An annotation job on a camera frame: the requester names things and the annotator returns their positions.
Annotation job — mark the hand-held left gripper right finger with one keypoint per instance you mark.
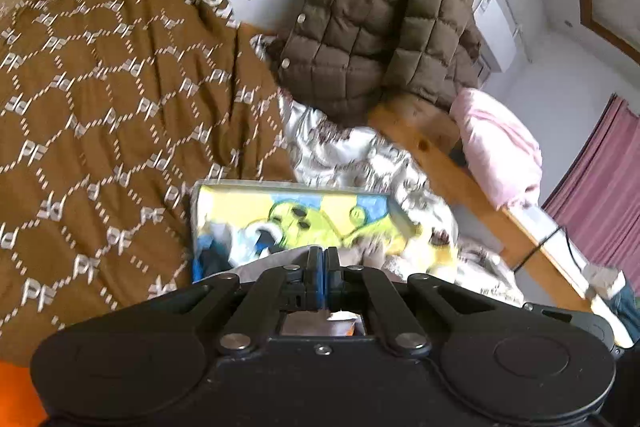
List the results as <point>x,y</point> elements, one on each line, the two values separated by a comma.
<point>331,277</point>

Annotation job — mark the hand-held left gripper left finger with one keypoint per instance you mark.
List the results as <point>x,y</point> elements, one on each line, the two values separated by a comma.
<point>315,277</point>

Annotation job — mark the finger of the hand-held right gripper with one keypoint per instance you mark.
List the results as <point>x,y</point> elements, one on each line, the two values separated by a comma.
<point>595,324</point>

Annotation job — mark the grey cloth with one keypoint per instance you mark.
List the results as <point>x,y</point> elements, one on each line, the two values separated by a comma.
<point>270,264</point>

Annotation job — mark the cartoon printed box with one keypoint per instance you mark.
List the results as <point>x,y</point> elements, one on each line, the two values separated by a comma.
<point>300,217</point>

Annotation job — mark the blue jeans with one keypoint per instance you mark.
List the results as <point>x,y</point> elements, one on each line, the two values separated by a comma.
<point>627,312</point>

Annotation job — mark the white power adapter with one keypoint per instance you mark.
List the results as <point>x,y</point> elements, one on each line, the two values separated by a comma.
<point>605,279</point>

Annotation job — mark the yellow sock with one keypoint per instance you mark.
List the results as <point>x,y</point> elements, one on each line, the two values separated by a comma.
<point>437,259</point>

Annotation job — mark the purple curtain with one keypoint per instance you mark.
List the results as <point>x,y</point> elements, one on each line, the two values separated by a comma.
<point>605,187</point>

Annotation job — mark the pink folded cloth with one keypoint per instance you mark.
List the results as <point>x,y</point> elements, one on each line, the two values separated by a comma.
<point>500,147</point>

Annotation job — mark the brown puffer jacket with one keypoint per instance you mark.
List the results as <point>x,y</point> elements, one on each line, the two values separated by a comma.
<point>370,17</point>

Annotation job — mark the brown patterned duvet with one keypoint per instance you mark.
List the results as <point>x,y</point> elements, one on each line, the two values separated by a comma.
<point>100,107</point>

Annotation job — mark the white air conditioner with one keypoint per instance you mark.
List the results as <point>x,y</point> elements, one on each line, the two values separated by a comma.
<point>495,37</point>

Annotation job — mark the colourful striped blanket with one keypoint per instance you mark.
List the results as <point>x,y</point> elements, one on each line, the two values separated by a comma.
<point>17,397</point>

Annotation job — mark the wooden bed frame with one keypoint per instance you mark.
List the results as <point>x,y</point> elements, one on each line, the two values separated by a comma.
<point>435,157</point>

